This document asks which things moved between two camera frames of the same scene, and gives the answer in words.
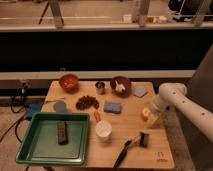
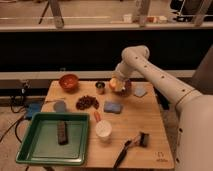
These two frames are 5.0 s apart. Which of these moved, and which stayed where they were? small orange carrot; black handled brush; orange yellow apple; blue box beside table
Moved: orange yellow apple
Stayed: blue box beside table; black handled brush; small orange carrot
